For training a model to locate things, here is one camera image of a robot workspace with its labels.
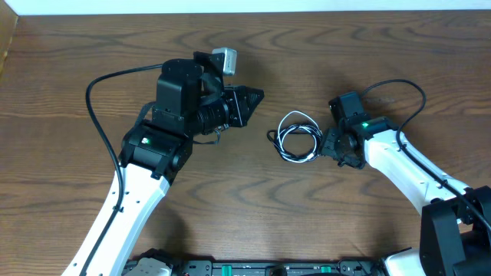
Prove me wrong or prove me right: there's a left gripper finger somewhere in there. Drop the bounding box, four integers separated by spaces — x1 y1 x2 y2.
245 87 265 106
241 97 261 125

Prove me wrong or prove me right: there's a white cable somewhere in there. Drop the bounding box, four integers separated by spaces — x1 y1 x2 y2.
276 110 322 164

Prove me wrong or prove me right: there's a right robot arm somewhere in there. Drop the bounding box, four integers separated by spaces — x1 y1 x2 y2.
319 92 490 276

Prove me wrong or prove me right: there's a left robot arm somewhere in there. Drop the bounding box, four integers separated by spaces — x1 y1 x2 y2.
64 52 265 275

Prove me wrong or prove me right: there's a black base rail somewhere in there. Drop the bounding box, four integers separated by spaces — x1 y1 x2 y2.
122 260 388 276

